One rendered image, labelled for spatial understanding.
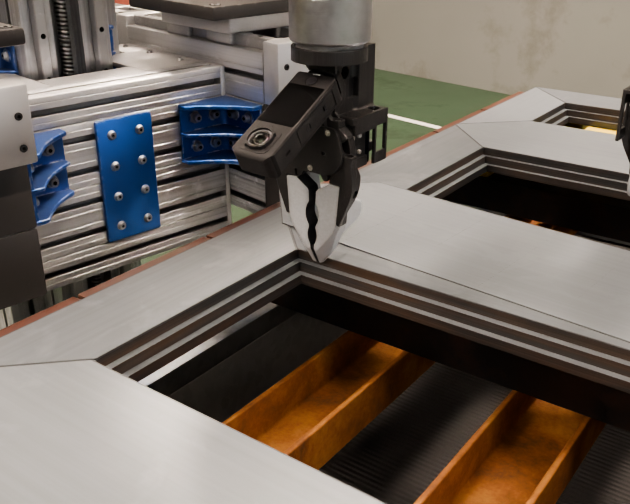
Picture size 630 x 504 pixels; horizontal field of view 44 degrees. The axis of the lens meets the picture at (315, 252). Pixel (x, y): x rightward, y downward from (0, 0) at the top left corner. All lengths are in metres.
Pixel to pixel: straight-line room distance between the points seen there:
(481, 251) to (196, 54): 0.63
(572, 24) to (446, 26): 0.94
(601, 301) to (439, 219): 0.23
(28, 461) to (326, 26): 0.42
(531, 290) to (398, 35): 5.19
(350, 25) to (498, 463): 0.43
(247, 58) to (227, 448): 0.74
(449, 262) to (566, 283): 0.11
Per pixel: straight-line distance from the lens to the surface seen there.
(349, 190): 0.72
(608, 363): 0.68
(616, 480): 1.02
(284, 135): 0.67
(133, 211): 1.16
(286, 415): 0.83
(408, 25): 5.81
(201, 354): 0.95
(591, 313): 0.72
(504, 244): 0.84
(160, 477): 0.52
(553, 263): 0.81
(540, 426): 0.85
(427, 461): 0.99
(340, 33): 0.70
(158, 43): 1.35
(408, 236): 0.84
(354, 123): 0.72
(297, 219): 0.77
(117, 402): 0.59
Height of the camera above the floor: 1.18
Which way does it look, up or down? 24 degrees down
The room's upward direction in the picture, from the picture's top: straight up
